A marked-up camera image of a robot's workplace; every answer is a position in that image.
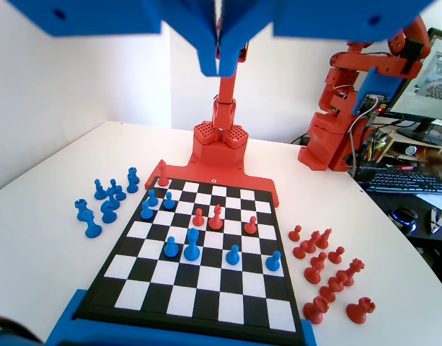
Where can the blue controller board holder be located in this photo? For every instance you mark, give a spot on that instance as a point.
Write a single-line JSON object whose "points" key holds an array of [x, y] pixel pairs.
{"points": [[375, 84]]}

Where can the red base plate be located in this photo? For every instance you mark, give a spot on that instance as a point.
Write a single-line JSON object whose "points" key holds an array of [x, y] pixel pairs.
{"points": [[256, 180]]}

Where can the red chess rook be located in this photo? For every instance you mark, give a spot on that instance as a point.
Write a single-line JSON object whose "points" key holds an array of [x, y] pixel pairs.
{"points": [[316, 311], [361, 310]]}

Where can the black computer mouse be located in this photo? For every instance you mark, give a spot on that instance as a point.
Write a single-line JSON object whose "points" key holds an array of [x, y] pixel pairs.
{"points": [[404, 216]]}

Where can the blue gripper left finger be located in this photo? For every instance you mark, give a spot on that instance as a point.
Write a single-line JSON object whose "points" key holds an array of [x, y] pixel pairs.
{"points": [[202, 39]]}

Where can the red chess queen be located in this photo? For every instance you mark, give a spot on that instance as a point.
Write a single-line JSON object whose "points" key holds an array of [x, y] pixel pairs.
{"points": [[354, 272]]}

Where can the black and white chessboard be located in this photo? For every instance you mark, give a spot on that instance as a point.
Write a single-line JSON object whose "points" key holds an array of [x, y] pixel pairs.
{"points": [[206, 281]]}

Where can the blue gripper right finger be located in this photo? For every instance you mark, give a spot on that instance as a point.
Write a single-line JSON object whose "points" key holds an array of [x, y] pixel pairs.
{"points": [[235, 36]]}

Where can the red chess bishop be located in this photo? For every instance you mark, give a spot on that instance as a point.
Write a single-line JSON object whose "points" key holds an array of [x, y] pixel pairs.
{"points": [[216, 220], [324, 239]]}

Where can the black computer monitor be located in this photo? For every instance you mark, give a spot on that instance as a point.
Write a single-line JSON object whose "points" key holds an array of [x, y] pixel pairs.
{"points": [[433, 72]]}

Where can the red robot arm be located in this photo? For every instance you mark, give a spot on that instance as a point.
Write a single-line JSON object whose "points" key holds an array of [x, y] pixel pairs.
{"points": [[321, 144], [224, 93]]}

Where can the black monitor stand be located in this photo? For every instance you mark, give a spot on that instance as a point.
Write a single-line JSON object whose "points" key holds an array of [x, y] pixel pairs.
{"points": [[424, 130]]}

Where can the red piece front edge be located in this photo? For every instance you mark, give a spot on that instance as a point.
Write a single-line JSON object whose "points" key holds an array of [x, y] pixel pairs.
{"points": [[163, 174]]}

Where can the blue chess king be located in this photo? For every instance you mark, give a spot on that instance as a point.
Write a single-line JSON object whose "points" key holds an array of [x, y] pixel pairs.
{"points": [[192, 248]]}

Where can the black keyboard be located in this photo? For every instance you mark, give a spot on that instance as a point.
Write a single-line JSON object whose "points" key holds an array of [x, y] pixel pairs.
{"points": [[404, 182]]}

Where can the blue chess pawn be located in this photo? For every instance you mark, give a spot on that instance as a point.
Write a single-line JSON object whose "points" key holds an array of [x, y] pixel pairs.
{"points": [[146, 211], [151, 198], [233, 256], [168, 202], [273, 263], [119, 194], [171, 248]]}

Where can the black desk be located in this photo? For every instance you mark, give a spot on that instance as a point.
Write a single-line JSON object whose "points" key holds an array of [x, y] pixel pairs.
{"points": [[422, 248]]}

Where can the wooden monitor riser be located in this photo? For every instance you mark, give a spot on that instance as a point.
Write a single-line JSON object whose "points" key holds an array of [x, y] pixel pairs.
{"points": [[401, 140]]}

